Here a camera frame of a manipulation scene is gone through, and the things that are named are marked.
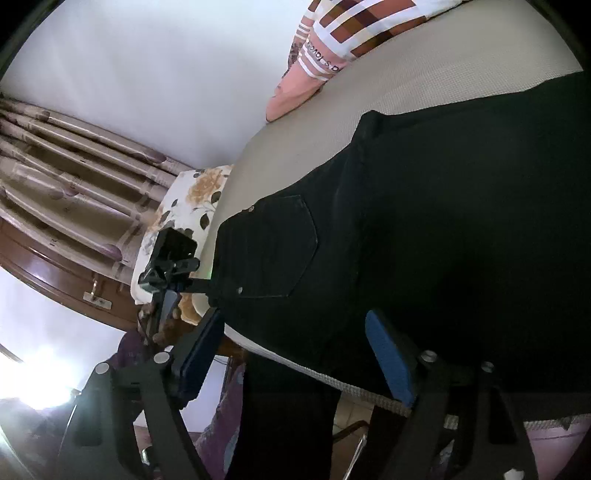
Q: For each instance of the plaid patterned pillow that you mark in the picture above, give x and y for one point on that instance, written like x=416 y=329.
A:
x=323 y=55

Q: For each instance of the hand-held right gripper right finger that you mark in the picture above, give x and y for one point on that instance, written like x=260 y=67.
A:
x=390 y=360

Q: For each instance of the floral pillow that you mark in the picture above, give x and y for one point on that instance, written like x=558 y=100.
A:
x=194 y=189

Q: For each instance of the person's left hand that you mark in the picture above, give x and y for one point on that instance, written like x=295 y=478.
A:
x=168 y=330

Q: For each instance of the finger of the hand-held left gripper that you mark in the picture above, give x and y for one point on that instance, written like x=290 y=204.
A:
x=198 y=286
x=184 y=268

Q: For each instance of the black pants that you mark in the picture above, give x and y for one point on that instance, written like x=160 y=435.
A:
x=415 y=207

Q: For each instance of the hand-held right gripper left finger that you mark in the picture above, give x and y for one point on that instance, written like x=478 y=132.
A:
x=198 y=364

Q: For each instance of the brown wooden cabinet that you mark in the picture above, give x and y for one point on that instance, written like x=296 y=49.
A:
x=46 y=277

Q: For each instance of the beige pleated curtain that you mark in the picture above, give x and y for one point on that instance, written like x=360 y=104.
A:
x=69 y=184

